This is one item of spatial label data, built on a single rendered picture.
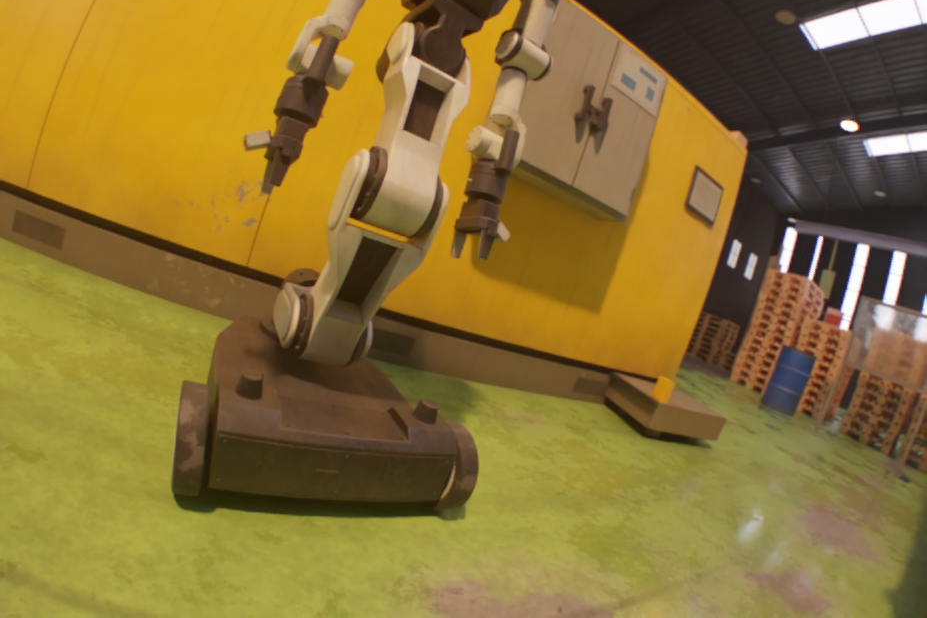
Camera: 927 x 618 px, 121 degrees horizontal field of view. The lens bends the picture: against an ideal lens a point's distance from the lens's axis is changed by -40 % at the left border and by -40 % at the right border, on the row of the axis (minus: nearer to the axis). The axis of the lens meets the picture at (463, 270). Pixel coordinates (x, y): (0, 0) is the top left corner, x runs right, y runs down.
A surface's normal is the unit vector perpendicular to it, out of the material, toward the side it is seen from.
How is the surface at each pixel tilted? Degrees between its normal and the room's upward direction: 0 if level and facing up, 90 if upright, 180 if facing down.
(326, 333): 106
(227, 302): 90
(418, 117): 80
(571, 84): 90
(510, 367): 90
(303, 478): 90
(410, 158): 66
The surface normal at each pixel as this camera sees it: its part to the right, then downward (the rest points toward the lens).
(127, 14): 0.38, 0.19
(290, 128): 0.55, 0.04
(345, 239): 0.43, 0.39
